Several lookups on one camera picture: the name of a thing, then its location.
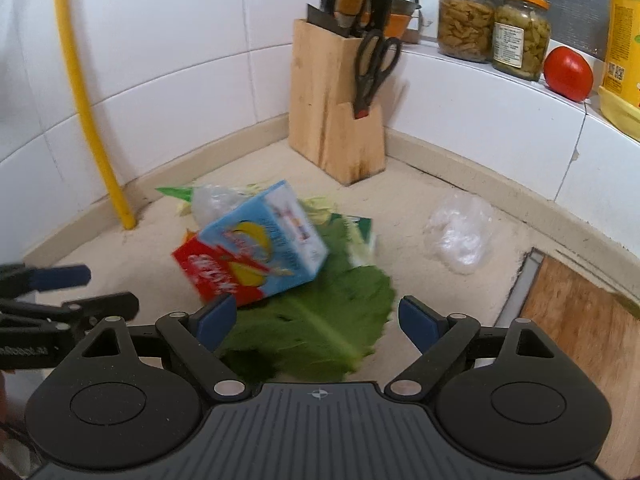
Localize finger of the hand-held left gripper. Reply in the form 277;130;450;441
0;262;93;297
0;292;140;339

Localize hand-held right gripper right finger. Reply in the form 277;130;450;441
384;296;559;404

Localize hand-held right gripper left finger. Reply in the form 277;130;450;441
75;294;251;404

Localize blue and red carton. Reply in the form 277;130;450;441
171;180;329;308

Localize large green lettuce leaf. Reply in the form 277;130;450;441
215;215;396;386

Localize green carton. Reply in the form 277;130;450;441
332;212;377;267

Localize white plastic bag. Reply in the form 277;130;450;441
191;185;251;228

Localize clear crumpled plastic bag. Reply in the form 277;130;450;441
424;194;495;276

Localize wooden cutting board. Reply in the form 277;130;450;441
517;255;640;480

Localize yellow pipe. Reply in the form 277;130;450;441
52;0;137;230

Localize wooden knife block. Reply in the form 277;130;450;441
289;18;387;186

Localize black scissors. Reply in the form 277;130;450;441
352;29;403;120

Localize red tomato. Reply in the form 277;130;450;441
543;46;594;102

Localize glass jar with orange lid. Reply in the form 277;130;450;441
492;0;552;81

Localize glass jar with dark lid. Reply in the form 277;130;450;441
437;0;496;63

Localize orange and metal container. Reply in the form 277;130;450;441
387;0;424;43

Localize yellow oil bottle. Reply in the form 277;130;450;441
597;0;640;143

